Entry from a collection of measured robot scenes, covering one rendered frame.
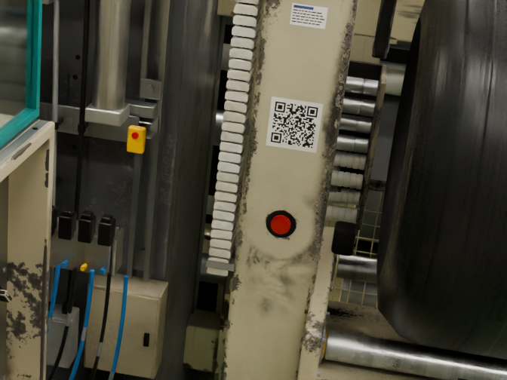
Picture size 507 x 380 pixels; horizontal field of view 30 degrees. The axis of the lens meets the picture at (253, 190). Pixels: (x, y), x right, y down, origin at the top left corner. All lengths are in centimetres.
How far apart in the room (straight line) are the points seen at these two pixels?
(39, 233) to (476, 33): 60
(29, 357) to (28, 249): 16
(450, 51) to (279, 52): 25
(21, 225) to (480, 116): 58
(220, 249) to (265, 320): 14
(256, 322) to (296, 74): 41
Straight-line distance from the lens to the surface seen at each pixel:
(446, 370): 145
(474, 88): 121
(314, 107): 137
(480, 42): 124
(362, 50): 193
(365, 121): 180
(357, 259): 169
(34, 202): 118
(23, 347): 128
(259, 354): 155
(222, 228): 147
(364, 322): 174
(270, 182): 141
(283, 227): 143
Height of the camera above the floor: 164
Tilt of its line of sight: 22 degrees down
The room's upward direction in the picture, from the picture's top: 7 degrees clockwise
